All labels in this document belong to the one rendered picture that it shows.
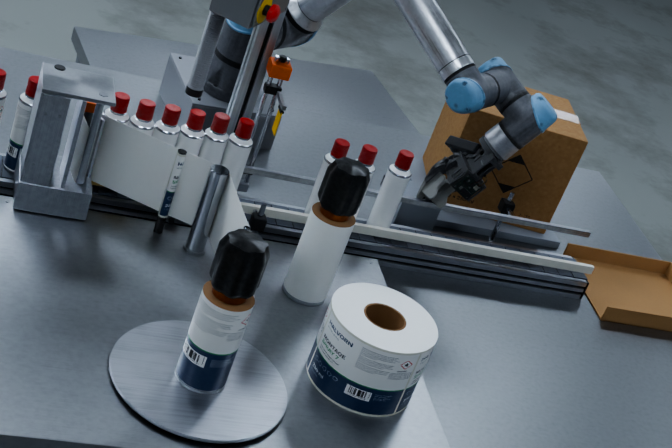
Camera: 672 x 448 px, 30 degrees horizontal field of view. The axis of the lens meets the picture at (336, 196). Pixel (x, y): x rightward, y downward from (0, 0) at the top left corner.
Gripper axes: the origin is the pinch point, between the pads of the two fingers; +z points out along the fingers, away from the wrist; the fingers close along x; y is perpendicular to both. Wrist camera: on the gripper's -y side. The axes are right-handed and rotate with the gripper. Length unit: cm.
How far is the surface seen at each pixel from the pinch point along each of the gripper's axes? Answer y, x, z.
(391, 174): 5.6, -14.0, -0.9
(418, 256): 11.3, 3.9, 7.1
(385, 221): 7.5, -6.4, 7.3
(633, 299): 9, 57, -20
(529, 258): 10.3, 24.9, -9.7
